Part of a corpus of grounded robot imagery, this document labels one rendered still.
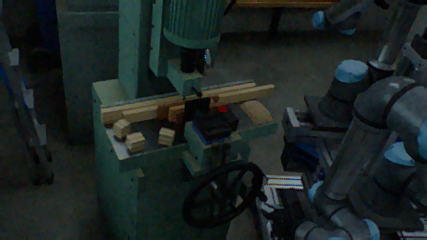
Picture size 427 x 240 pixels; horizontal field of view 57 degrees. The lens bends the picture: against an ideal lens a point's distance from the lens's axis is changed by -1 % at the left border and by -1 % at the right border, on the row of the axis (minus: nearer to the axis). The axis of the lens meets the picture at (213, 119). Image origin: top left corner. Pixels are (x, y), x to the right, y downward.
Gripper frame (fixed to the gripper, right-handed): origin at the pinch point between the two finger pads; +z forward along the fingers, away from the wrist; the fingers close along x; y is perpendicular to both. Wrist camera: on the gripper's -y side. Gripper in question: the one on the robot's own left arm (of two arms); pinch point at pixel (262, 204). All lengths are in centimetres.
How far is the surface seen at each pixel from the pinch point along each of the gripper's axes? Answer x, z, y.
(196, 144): -18.1, 8.4, -21.1
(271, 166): 77, 105, 28
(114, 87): -28, 64, -37
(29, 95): -60, 118, -32
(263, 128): 12.1, 16.1, -20.7
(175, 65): -17, 24, -45
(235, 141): -6.5, 4.2, -21.0
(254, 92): 16.5, 27.6, -32.2
